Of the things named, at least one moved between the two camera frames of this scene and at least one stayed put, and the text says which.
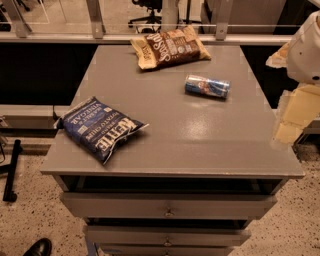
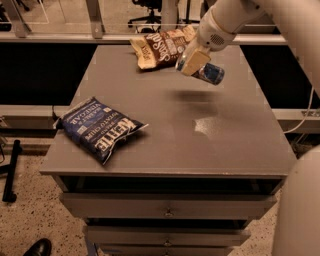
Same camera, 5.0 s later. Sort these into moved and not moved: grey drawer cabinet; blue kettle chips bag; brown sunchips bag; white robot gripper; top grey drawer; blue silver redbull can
Moved: white robot gripper; blue silver redbull can
Not moved: brown sunchips bag; blue kettle chips bag; top grey drawer; grey drawer cabinet
